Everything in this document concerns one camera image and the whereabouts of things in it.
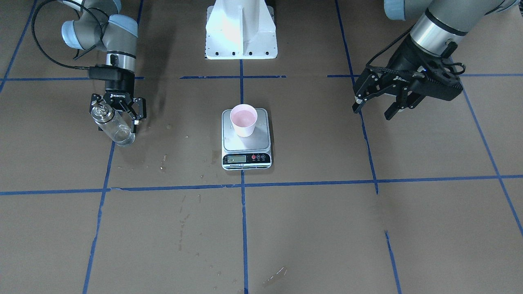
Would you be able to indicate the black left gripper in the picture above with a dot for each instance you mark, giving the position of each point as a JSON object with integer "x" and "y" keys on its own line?
{"x": 401, "y": 61}

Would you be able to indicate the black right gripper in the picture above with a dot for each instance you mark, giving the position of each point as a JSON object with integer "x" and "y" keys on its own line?
{"x": 119, "y": 90}

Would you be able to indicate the clear glass sauce bottle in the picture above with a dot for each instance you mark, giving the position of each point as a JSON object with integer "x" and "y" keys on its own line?
{"x": 116, "y": 128}

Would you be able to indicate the pink paper cup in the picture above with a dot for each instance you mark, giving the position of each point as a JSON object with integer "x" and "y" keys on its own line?
{"x": 244, "y": 118}

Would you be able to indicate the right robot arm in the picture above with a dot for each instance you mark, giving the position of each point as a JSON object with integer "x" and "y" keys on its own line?
{"x": 102, "y": 27}

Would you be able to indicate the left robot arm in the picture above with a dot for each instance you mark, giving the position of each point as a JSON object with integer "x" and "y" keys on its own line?
{"x": 441, "y": 20}

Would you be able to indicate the silver digital kitchen scale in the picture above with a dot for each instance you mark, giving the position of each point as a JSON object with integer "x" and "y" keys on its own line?
{"x": 251, "y": 152}

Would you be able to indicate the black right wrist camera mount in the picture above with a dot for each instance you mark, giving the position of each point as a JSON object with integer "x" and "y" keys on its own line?
{"x": 105, "y": 73}

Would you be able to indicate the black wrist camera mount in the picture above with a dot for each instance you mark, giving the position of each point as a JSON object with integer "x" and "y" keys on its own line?
{"x": 105, "y": 73}
{"x": 438, "y": 77}

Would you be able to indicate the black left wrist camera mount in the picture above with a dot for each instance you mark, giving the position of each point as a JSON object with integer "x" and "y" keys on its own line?
{"x": 438, "y": 77}

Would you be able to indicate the white camera pillar with base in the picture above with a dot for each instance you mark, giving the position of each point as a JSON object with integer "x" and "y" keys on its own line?
{"x": 241, "y": 30}

